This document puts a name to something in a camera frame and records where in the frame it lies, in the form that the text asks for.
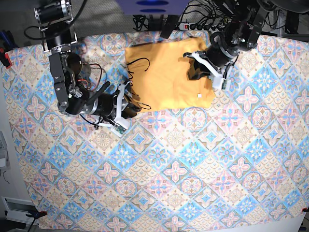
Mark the white power strip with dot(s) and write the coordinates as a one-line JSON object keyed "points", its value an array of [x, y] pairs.
{"points": [[201, 27]]}

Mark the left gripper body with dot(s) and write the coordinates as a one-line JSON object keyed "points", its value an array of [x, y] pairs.
{"points": [[219, 75]]}

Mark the orange black clamp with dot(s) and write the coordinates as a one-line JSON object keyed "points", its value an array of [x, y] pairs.
{"points": [[35, 214]]}

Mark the blue box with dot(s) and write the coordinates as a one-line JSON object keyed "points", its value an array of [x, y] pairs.
{"points": [[163, 7]]}

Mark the red black clamp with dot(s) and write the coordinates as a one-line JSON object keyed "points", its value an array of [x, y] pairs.
{"points": [[4, 58]]}

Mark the patterned blue tablecloth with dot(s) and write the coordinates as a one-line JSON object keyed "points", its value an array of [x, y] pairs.
{"points": [[243, 161]]}

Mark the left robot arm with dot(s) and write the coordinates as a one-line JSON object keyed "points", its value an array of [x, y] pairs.
{"points": [[240, 34]]}

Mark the yellow T-shirt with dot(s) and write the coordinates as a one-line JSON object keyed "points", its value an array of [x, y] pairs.
{"points": [[160, 75]]}

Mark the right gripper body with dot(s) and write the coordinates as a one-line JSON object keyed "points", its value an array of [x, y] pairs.
{"points": [[115, 111]]}

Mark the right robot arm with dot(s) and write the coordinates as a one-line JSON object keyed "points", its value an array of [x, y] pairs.
{"points": [[74, 95]]}

